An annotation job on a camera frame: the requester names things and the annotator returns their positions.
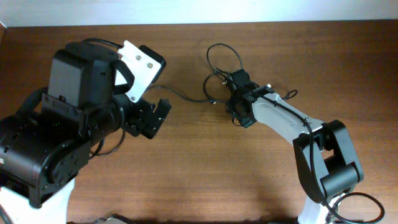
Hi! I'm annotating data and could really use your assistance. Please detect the black cable white usb plug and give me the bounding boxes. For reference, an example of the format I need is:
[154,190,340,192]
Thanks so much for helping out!
[146,85,227,105]

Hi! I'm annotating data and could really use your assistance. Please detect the black cable gold plug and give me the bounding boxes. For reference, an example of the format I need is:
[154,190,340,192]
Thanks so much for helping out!
[203,43,244,104]

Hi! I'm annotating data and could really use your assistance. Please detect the black cable dark plugs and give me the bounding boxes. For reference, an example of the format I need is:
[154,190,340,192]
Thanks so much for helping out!
[282,90,298,100]

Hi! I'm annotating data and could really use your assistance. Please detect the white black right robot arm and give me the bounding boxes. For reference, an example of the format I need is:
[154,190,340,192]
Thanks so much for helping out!
[225,69,364,223]

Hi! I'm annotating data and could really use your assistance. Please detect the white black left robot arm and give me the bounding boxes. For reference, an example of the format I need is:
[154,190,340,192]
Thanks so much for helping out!
[1,39,171,223]

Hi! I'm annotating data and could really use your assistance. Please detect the thick black right camera cable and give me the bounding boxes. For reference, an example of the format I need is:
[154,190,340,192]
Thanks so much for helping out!
[214,70,386,224]

